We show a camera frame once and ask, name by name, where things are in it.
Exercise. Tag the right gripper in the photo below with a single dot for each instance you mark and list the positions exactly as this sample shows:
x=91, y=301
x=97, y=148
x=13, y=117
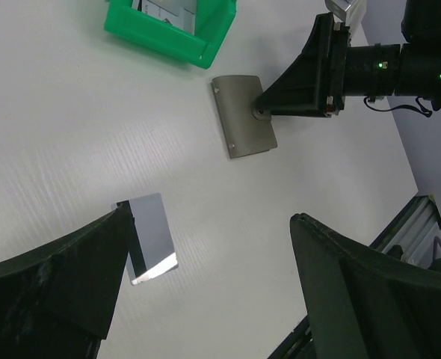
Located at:
x=313, y=85

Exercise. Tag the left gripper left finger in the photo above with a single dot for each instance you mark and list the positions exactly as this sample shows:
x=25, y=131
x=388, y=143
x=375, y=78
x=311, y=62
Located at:
x=58, y=300

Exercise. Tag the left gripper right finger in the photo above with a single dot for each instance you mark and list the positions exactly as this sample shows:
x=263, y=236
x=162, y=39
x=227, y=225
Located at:
x=362, y=303

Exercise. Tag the grey card holder wallet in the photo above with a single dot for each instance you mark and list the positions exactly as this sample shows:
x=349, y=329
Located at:
x=247, y=130

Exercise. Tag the silver magnetic stripe card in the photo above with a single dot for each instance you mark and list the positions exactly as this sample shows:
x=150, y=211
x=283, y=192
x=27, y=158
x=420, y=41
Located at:
x=152, y=253

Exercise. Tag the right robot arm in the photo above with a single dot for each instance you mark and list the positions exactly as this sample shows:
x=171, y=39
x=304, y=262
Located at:
x=409, y=69

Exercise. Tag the cards in green bin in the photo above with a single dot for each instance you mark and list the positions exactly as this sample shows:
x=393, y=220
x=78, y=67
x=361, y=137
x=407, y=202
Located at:
x=179, y=13

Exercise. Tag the green plastic bin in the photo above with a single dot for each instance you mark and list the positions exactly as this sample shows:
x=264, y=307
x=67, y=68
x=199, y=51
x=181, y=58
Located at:
x=212, y=22

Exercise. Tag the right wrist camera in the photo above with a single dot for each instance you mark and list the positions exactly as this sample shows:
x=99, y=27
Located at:
x=351, y=12

